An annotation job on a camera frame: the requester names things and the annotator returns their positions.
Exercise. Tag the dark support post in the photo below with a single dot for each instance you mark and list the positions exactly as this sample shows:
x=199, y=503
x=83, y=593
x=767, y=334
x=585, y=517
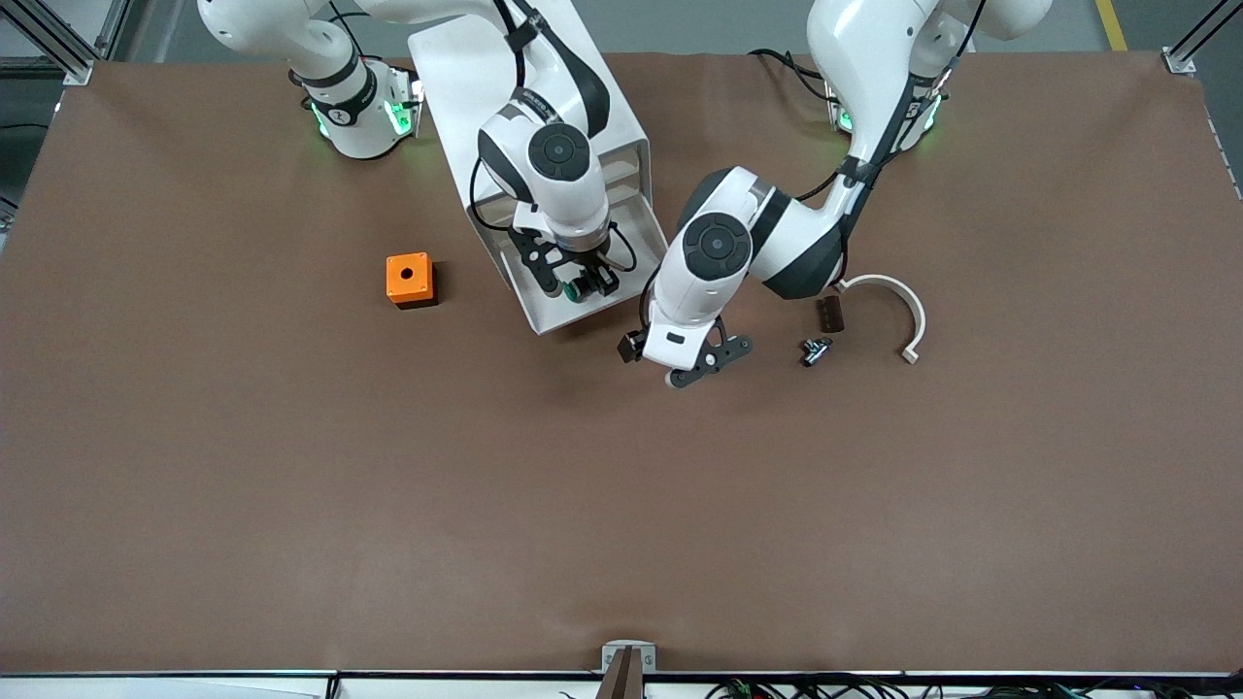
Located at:
x=623, y=684

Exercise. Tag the white curved plastic bracket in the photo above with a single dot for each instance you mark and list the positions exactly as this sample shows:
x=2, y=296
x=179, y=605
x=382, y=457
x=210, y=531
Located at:
x=919, y=318

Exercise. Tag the silver metal fitting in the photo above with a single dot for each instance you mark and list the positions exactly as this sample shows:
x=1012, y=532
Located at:
x=814, y=353

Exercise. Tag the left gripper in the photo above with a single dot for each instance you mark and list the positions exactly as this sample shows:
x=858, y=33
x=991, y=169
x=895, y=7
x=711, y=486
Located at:
x=632, y=347

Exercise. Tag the aluminium frame profile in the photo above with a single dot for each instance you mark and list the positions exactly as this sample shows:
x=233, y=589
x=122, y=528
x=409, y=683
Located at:
x=115, y=24
x=1178, y=61
x=80, y=72

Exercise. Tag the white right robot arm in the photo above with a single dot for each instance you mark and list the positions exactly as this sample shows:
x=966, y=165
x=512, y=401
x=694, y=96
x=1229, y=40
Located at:
x=558, y=155

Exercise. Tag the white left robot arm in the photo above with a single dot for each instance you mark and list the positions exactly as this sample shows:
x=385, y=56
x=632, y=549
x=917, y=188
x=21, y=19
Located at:
x=719, y=248

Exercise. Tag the small brown block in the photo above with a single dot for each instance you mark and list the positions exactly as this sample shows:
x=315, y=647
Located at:
x=830, y=315

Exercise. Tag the grey metal table bracket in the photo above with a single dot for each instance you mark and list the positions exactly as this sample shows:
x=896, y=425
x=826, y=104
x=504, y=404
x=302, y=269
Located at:
x=609, y=658

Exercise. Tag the orange push button enclosure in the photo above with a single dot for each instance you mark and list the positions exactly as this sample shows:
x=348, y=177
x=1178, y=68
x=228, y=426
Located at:
x=408, y=277

